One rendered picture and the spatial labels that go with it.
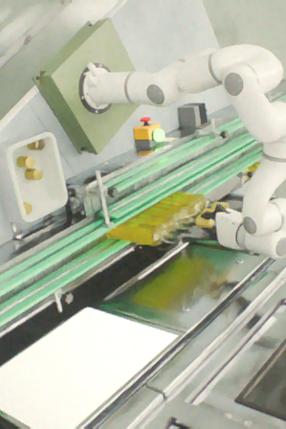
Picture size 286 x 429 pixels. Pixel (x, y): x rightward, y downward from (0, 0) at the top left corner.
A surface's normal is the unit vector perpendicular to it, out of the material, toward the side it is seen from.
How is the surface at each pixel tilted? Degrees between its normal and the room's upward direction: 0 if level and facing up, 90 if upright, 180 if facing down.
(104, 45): 2
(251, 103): 91
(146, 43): 0
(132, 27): 0
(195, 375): 90
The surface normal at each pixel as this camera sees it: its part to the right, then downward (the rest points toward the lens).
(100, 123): 0.76, 0.14
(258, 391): -0.16, -0.92
